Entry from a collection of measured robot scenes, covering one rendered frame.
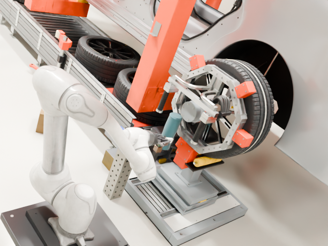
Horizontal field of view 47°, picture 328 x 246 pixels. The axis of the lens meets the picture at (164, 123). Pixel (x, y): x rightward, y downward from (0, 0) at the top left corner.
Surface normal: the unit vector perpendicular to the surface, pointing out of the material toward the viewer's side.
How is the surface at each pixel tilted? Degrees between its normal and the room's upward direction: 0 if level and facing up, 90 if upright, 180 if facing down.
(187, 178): 90
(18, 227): 0
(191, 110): 90
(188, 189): 0
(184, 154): 90
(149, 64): 90
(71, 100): 58
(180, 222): 0
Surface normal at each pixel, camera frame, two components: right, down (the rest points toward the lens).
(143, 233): 0.34, -0.82
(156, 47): -0.72, 0.09
